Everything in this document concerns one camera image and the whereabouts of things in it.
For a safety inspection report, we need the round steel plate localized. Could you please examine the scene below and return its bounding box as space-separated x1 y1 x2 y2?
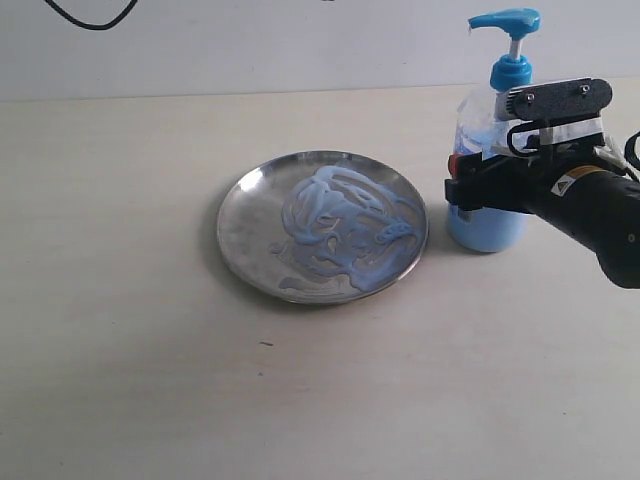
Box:
216 150 429 305

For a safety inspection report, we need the blue soap pump bottle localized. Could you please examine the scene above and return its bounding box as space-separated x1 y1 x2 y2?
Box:
448 8 541 253

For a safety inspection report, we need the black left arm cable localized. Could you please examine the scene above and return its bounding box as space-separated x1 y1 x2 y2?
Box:
44 0 139 31

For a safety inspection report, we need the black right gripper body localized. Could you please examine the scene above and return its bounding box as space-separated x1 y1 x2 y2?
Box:
479 135 625 213

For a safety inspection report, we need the light blue soap gel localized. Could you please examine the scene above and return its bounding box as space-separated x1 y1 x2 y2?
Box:
270 166 427 293

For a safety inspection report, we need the black right camera cable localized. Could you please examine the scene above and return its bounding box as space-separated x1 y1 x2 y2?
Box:
505 119 640 179

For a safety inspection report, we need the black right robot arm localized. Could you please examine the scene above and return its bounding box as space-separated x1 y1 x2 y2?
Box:
445 142 639 289

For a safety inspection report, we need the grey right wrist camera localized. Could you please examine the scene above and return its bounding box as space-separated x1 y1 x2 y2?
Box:
495 77 613 121

